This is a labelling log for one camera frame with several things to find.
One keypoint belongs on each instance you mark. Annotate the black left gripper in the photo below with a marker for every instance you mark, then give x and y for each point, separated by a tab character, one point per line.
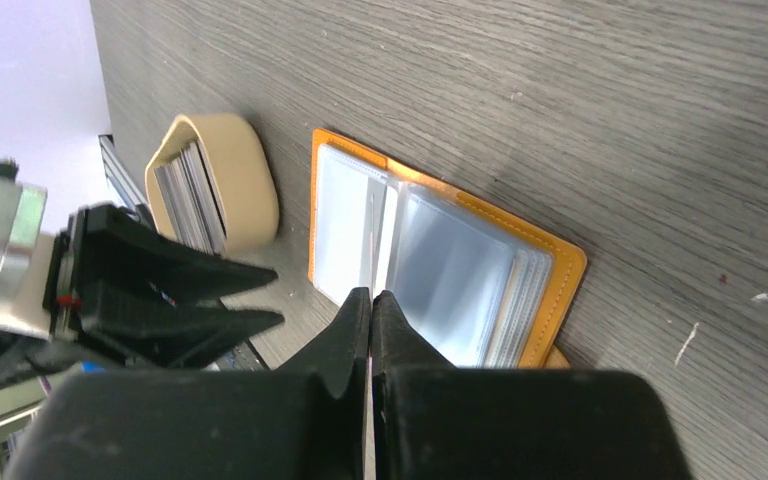
147	302

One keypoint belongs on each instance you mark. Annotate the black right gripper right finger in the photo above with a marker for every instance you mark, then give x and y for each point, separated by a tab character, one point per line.
433	420

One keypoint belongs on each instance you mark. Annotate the beige oval card tray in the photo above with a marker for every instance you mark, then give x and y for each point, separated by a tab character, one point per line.
247	197

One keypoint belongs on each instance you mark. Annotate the orange leather card holder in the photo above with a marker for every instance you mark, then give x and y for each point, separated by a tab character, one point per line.
486	288

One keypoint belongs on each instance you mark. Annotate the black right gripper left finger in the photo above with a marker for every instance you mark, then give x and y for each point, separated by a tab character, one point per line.
302	420

